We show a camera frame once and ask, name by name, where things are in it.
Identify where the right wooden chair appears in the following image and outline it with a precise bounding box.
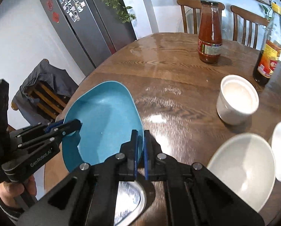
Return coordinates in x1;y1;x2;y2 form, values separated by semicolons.
230;5;269;49

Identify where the person's left hand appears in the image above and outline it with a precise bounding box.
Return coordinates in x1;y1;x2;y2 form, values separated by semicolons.
0;175;37;208

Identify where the dark vinegar bottle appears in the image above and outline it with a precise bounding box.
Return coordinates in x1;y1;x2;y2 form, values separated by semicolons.
252;3;281;86

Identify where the blue plate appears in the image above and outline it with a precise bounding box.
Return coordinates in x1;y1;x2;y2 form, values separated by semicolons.
62;81;144;172

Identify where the white ramekin cup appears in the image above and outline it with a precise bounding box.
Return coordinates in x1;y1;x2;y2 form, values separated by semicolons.
216;75;260;125

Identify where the left wooden chair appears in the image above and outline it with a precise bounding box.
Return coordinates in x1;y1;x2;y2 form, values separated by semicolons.
177;0;225;35

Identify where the grey refrigerator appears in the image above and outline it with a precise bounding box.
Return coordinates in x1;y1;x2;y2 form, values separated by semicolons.
40;0;136;76

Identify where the red sauce glass bottle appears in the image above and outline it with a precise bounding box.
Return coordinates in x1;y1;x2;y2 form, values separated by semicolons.
197;0;222;64

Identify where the grey jacket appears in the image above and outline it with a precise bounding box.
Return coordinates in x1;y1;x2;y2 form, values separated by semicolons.
12;59;79;125

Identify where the large white bowl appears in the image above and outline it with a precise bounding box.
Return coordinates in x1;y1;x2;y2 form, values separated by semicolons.
207;133;275;212

